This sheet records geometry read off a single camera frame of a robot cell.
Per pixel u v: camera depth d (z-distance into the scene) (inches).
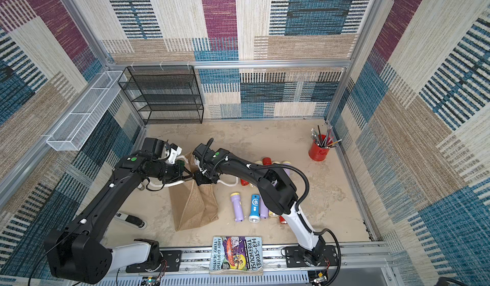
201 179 30.3
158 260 27.2
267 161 38.7
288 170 19.0
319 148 37.0
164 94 43.0
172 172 26.7
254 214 32.1
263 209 32.6
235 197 33.9
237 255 28.7
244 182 36.1
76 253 15.0
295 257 28.7
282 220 31.8
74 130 28.1
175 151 29.1
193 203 28.4
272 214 32.7
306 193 20.1
